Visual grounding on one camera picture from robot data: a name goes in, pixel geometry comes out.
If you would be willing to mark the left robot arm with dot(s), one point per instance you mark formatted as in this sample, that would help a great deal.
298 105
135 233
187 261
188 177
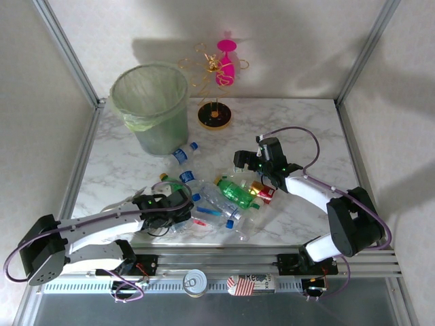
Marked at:
102 229

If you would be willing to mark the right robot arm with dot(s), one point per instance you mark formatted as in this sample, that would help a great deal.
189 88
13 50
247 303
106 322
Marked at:
353 224

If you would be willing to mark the aluminium side rail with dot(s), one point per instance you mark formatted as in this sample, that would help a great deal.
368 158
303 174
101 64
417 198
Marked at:
85 153
350 136

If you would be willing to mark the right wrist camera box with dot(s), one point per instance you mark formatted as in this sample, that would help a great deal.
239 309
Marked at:
260 139

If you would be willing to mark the grey metal panel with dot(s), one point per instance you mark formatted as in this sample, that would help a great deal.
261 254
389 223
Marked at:
217 312

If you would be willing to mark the small circuit board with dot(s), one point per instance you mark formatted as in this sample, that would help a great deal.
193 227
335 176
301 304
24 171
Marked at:
129 287
314 288

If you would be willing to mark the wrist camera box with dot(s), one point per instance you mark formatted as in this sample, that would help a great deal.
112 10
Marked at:
119 205
260 139

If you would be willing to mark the silver tin can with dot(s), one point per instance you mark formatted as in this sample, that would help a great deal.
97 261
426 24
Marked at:
195 283

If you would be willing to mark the green plastic bottle yellow cap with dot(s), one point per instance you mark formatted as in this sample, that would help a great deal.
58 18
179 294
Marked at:
234 193
176 186

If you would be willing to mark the striped printed can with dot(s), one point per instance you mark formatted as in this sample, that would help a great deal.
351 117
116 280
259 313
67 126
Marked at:
251 284

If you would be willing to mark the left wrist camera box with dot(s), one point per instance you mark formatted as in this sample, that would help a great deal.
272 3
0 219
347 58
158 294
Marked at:
119 205

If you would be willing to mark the small light blue bottle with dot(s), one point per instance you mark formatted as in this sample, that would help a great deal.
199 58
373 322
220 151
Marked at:
178 227

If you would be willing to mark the aluminium cross rail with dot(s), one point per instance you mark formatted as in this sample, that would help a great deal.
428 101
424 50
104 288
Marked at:
217 261

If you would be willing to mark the aluminium frame post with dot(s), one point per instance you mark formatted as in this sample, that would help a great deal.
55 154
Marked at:
367 51
69 51

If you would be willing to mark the green plastic bin liner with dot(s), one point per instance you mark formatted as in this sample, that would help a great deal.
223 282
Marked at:
139 122

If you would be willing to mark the pink wine glass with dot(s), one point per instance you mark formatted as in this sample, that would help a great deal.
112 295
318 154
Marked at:
227 69

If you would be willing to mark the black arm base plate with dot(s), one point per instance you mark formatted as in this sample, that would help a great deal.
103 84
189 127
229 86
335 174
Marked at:
287 265
149 263

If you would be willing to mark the red yellow label bottle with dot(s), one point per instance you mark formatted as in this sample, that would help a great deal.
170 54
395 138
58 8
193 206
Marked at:
263 191

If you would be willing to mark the clear bottle dark blue label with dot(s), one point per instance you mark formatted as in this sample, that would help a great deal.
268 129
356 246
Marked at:
186 176
180 155

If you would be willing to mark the grey mesh waste bin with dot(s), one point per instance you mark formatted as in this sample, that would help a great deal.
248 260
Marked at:
166 139

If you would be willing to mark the long clear bottle white cap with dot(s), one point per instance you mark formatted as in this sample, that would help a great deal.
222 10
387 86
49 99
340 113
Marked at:
217 202

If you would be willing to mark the clear bottle blue red label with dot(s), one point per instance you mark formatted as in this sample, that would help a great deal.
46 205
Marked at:
209 213

